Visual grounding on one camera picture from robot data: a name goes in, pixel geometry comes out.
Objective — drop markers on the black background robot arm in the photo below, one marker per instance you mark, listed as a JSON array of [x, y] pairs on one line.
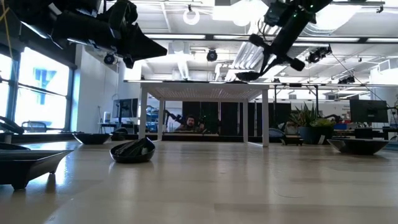
[[171, 116]]

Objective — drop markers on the black monitor on stand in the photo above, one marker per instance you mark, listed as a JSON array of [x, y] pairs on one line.
[[126, 108]]

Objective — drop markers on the dark rounded chair back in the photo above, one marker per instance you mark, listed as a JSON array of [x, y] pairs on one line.
[[119, 133]]

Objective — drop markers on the small black ceiling device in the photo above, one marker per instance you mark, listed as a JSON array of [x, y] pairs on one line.
[[346, 80]]

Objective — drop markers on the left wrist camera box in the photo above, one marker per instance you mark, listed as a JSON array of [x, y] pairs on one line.
[[122, 12]]

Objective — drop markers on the black ceiling dome camera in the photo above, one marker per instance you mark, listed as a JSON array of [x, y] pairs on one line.
[[212, 55], [109, 58]]

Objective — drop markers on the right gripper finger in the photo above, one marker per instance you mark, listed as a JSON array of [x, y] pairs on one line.
[[257, 40], [297, 63]]

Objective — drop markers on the white perforated shelf riser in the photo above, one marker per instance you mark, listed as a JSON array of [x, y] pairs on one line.
[[202, 91]]

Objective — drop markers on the black slanted bar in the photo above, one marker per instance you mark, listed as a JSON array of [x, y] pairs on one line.
[[11, 125]]

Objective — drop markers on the black teardrop plate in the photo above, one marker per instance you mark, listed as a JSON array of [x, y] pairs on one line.
[[132, 153]]

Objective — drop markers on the person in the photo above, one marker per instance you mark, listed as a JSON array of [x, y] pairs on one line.
[[188, 123]]

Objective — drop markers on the black square footed plate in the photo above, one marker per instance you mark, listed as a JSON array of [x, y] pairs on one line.
[[292, 140], [21, 169]]

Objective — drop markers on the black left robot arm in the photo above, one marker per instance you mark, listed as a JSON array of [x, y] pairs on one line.
[[31, 18]]

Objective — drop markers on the black ceiling device cluster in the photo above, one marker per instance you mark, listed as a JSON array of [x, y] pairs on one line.
[[318, 54]]

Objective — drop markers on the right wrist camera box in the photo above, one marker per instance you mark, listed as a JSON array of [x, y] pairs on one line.
[[276, 14]]

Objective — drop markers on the large black monitor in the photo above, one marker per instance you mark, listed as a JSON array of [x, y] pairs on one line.
[[368, 111]]

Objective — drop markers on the potted green succulent plant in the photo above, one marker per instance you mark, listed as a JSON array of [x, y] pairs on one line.
[[312, 136]]

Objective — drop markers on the black wavy leaf plate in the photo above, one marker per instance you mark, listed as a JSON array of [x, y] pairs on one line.
[[92, 138], [248, 76], [357, 147]]

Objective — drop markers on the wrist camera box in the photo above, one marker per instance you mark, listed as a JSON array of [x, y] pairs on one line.
[[276, 14], [122, 12]]

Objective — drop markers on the black aluminium table frame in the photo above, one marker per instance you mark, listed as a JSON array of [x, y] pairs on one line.
[[202, 138]]

